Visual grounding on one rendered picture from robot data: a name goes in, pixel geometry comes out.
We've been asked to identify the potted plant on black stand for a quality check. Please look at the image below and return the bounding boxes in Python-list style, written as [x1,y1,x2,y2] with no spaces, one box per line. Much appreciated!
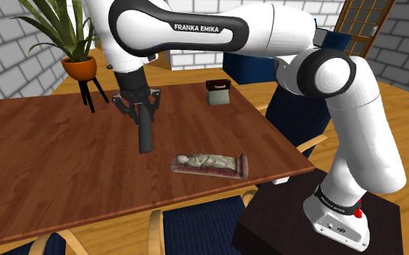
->
[12,0,110,114]

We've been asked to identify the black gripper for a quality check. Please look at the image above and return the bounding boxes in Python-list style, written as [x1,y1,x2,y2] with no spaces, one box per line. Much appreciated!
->
[111,67,162,125]

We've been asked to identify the brown wooden table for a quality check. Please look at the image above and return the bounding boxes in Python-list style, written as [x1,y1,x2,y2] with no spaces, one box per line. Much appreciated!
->
[0,81,316,250]

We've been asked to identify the grey box with dark red lid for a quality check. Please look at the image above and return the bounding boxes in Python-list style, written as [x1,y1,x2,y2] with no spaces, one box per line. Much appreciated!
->
[205,78,232,106]

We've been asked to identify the reclining stone figure on red base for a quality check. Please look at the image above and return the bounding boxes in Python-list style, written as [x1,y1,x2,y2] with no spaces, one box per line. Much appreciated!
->
[170,152,249,180]

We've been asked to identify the dark robot stand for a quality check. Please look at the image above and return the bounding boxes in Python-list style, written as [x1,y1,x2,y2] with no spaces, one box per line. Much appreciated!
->
[231,167,403,255]

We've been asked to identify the navy chair with wooden frame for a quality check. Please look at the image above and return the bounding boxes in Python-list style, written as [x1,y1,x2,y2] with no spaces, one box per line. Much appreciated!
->
[255,83,333,159]
[147,190,259,255]
[0,228,89,255]

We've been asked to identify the wooden door with glass panes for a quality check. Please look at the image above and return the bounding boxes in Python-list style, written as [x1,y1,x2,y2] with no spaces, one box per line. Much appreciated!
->
[333,0,397,59]

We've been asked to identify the dark grey cylinder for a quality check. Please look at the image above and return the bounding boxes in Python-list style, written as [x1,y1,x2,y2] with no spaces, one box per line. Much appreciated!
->
[137,101,155,154]

